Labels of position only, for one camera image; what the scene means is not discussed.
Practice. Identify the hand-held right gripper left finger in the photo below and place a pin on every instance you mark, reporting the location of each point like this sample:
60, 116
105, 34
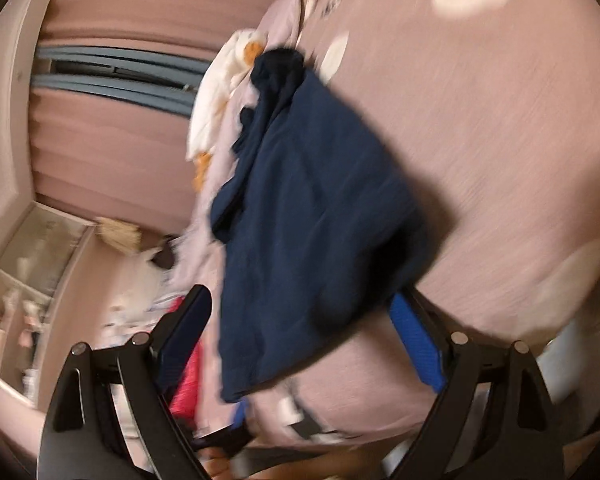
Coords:
182, 332

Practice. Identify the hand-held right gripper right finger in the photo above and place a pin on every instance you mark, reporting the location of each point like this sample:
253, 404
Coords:
415, 345

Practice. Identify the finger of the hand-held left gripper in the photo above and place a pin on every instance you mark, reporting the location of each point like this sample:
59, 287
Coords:
225, 441

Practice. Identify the navy fleece garment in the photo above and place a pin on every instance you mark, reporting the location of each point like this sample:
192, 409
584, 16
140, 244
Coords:
305, 210

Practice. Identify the person's left hand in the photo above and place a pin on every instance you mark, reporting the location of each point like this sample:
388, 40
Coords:
215, 466

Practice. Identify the red cloth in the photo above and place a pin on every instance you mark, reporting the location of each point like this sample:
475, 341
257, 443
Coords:
187, 385

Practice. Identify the white bag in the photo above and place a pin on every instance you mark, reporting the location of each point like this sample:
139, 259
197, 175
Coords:
140, 272

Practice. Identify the tan straw item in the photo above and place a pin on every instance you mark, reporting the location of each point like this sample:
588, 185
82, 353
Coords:
120, 232

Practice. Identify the white object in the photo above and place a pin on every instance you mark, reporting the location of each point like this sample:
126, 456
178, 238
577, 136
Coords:
570, 360

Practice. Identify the white display shelf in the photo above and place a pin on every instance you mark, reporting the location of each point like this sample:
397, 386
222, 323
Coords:
40, 260

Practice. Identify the pink curtain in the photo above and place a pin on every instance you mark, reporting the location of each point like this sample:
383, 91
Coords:
130, 160

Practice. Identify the pink dotted bed sheet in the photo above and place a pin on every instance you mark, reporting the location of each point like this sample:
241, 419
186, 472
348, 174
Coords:
480, 160

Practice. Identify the white and orange plush blanket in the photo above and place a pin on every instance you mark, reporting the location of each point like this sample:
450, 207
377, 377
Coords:
215, 100

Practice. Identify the grey window frame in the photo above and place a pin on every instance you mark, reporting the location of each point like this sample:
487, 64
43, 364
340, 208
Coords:
105, 87

